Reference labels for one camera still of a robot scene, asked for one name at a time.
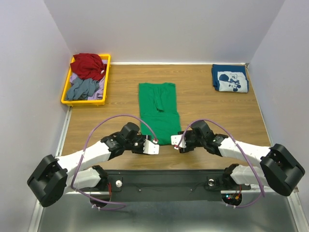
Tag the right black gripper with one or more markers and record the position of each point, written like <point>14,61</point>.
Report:
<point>189,144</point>

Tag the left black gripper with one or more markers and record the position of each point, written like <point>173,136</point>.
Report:
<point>140,147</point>

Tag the green t shirt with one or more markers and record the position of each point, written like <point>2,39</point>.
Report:
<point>158,109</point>

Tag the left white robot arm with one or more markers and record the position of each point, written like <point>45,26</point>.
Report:
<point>55,176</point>

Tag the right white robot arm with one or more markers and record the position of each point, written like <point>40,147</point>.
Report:
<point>273,167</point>

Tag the folded blue printed t shirt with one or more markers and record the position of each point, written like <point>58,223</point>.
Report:
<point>230,78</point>

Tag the yellow plastic bin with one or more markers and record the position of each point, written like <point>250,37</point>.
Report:
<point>107,60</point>

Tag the grey blue t shirt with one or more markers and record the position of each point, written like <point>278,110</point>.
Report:
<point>82,89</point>

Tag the red t shirt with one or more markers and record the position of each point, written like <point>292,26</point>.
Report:
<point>88,66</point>

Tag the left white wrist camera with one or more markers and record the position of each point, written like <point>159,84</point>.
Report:
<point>150,148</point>

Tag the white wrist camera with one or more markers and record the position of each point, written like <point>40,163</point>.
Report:
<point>178,141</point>
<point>150,148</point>

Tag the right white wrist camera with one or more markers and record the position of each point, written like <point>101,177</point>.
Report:
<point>178,141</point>

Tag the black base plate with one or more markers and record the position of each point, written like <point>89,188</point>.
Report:
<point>167,185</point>

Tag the aluminium frame rail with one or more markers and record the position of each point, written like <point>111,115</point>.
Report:
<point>38,209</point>

